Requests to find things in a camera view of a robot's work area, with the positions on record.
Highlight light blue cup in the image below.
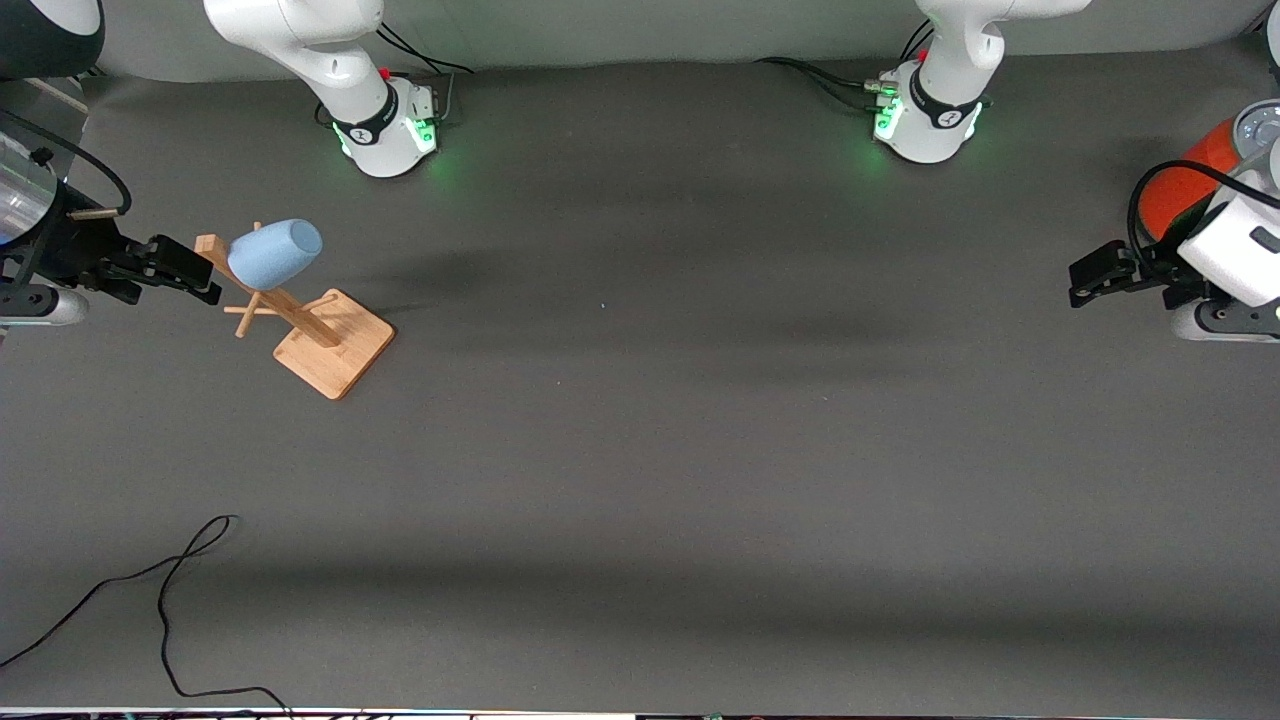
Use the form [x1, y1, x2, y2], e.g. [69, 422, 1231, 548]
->
[227, 219, 324, 292]

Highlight wooden cup rack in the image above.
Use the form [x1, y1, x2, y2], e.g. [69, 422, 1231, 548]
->
[195, 222, 397, 402]

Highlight orange cylindrical can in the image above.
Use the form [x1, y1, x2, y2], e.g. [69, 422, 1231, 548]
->
[1140, 100, 1280, 243]

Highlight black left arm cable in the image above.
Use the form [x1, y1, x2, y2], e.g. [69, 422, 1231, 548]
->
[1127, 160, 1280, 263]

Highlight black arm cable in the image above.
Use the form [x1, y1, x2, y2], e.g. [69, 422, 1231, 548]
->
[0, 105, 134, 218]
[1127, 160, 1280, 263]

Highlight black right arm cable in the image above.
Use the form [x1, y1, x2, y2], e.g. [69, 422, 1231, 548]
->
[0, 105, 134, 218]

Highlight thin black loose cable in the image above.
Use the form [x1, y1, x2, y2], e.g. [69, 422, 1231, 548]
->
[0, 515, 293, 717]

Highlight black left arm base cables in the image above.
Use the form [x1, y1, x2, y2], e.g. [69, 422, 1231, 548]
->
[753, 20, 936, 113]

